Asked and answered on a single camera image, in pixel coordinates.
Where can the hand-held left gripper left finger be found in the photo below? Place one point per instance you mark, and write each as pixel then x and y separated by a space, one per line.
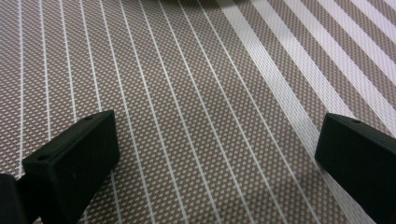
pixel 74 161

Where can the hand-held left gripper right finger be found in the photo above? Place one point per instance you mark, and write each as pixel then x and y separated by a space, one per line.
pixel 361 161

